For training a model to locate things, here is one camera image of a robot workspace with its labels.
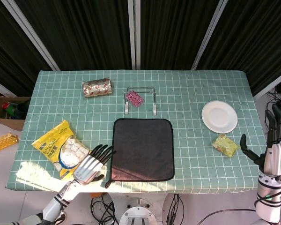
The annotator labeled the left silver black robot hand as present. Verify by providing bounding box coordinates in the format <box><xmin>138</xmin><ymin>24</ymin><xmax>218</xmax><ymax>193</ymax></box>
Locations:
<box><xmin>73</xmin><ymin>144</ymin><xmax>117</xmax><ymax>186</ymax></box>

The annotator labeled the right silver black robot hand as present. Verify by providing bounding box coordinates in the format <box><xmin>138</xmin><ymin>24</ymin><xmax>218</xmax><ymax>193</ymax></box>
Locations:
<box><xmin>240</xmin><ymin>104</ymin><xmax>281</xmax><ymax>178</ymax></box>

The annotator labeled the dark grey mat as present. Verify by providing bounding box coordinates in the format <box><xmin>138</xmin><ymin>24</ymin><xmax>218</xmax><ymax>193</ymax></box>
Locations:
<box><xmin>104</xmin><ymin>118</ymin><xmax>175</xmax><ymax>189</ymax></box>

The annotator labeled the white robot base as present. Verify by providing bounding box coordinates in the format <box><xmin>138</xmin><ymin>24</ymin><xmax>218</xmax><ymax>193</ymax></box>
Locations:
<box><xmin>118</xmin><ymin>206</ymin><xmax>160</xmax><ymax>225</ymax></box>

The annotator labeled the metal wire rack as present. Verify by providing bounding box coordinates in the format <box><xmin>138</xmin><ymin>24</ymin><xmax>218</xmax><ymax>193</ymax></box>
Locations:
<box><xmin>124</xmin><ymin>87</ymin><xmax>159</xmax><ymax>117</ymax></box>

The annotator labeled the yellow marshmallow bag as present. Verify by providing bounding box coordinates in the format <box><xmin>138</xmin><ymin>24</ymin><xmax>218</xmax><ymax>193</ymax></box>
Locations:
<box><xmin>31</xmin><ymin>120</ymin><xmax>91</xmax><ymax>180</ymax></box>

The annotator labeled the green snack packet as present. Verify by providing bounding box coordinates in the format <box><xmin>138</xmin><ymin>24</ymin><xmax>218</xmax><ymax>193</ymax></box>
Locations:
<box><xmin>211</xmin><ymin>134</ymin><xmax>241</xmax><ymax>158</ymax></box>

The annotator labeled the white round plate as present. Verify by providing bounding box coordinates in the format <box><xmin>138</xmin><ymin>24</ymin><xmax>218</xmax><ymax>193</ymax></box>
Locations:
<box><xmin>201</xmin><ymin>100</ymin><xmax>238</xmax><ymax>134</ymax></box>

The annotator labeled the gold foil snack pack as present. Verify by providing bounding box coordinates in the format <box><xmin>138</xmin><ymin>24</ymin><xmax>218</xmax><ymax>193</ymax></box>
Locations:
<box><xmin>81</xmin><ymin>78</ymin><xmax>113</xmax><ymax>99</ymax></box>

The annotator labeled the gold plastic tray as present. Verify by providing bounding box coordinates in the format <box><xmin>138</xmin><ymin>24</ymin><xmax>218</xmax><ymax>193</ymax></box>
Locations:
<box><xmin>0</xmin><ymin>132</ymin><xmax>20</xmax><ymax>154</ymax></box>

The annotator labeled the cardboard box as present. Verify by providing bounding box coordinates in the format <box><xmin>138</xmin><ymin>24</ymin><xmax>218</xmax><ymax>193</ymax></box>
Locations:
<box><xmin>0</xmin><ymin>95</ymin><xmax>31</xmax><ymax>131</ymax></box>

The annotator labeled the green checkered tablecloth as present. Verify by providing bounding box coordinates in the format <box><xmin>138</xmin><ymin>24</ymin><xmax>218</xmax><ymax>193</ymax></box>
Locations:
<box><xmin>5</xmin><ymin>69</ymin><xmax>267</xmax><ymax>194</ymax></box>

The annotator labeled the black fabric partition screen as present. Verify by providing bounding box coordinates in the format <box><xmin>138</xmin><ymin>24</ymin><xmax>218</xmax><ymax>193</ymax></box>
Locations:
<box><xmin>0</xmin><ymin>0</ymin><xmax>59</xmax><ymax>97</ymax></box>
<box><xmin>4</xmin><ymin>0</ymin><xmax>135</xmax><ymax>71</ymax></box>
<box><xmin>133</xmin><ymin>0</ymin><xmax>228</xmax><ymax>71</ymax></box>
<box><xmin>196</xmin><ymin>0</ymin><xmax>281</xmax><ymax>97</ymax></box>

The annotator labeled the black cable bundle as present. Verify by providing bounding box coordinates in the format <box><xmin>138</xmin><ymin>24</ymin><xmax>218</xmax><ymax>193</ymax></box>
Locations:
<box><xmin>265</xmin><ymin>88</ymin><xmax>281</xmax><ymax>112</ymax></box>
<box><xmin>90</xmin><ymin>193</ymin><xmax>119</xmax><ymax>225</ymax></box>
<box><xmin>166</xmin><ymin>193</ymin><xmax>186</xmax><ymax>225</ymax></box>

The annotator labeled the thin black cable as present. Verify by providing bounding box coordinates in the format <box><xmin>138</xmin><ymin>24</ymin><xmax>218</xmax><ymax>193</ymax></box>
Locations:
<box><xmin>198</xmin><ymin>208</ymin><xmax>257</xmax><ymax>225</ymax></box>

